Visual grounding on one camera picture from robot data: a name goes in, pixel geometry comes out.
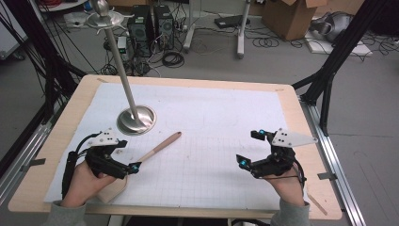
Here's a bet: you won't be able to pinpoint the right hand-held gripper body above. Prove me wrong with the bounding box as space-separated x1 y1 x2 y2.
250 127 318 179

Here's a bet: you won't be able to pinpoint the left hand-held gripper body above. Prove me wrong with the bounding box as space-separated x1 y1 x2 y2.
84 127 133 180

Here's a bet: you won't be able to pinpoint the wooden spatula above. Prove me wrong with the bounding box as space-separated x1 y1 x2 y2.
97 131 183 205

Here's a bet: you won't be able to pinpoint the person's right hand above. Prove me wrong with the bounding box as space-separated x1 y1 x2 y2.
266 169 306 206

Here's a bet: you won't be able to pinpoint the person's left hand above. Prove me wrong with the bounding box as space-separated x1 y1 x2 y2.
60 160 117 207

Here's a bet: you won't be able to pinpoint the metal utensil stand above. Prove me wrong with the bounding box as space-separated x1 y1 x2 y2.
85 0 157 137

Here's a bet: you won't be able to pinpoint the metal table clip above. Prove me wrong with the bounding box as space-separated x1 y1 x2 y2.
20 157 47 172
316 171 339 182

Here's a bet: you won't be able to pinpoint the white grid mat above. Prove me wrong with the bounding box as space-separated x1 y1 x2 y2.
43 82 310 211

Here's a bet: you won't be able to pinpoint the thin wooden strip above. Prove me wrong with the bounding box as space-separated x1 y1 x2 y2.
306 192 329 217

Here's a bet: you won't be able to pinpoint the white stand leg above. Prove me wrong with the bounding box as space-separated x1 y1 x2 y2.
236 0 252 59
183 0 198 53

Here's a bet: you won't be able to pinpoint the flat black device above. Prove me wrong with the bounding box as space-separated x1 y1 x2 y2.
214 14 251 29

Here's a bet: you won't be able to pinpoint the small white device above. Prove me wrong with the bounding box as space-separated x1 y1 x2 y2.
116 36 128 55

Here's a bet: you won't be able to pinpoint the cardboard box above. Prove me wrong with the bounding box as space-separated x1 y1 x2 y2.
262 0 332 41

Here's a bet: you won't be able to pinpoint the white floor board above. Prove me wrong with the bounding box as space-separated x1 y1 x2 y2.
304 30 375 57

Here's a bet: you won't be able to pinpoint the grey silver bag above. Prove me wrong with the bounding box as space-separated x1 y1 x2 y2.
310 11 355 43

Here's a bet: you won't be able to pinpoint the black computer tower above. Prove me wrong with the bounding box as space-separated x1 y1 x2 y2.
126 4 155 58
152 4 175 52

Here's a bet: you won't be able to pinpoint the white cabinet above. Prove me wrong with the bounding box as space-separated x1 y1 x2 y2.
0 10 28 61

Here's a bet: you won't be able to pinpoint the white round table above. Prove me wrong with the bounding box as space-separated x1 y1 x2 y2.
37 0 89 13

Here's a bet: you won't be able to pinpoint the right gripper thin black cable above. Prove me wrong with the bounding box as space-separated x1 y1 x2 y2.
262 161 308 190

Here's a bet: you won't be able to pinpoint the aluminium rail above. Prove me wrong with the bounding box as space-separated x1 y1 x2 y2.
300 99 367 226
0 103 62 206

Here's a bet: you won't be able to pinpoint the thin black cable loops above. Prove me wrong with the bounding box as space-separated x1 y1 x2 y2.
251 36 280 49

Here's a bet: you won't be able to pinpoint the black frame struts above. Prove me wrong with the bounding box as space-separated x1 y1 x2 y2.
291 0 389 137

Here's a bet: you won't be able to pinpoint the black frame with cables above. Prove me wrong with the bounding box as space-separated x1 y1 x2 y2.
0 0 88 178

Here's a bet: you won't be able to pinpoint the coiled black cable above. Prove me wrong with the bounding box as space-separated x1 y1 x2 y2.
161 51 185 69

